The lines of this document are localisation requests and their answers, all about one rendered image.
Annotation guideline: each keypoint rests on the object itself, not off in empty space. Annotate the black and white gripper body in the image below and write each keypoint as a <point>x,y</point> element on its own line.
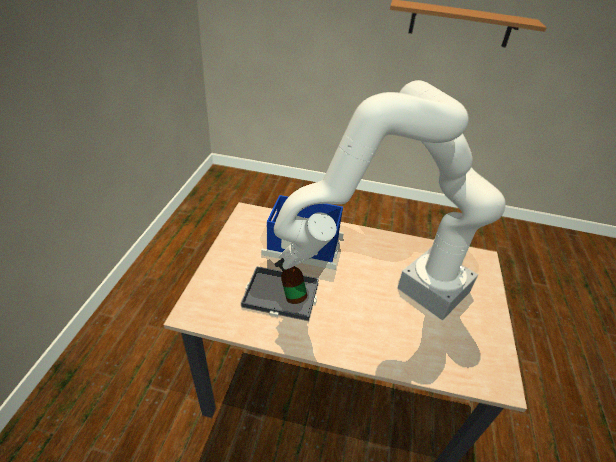
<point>290,259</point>

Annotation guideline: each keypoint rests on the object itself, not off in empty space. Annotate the brown glass bottle with green label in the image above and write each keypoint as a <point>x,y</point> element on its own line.
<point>294,285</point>

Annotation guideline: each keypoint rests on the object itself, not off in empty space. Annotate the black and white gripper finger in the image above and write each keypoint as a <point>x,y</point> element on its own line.
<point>280,264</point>

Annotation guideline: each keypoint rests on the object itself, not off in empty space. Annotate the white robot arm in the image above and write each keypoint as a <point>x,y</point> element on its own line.
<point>421,112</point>

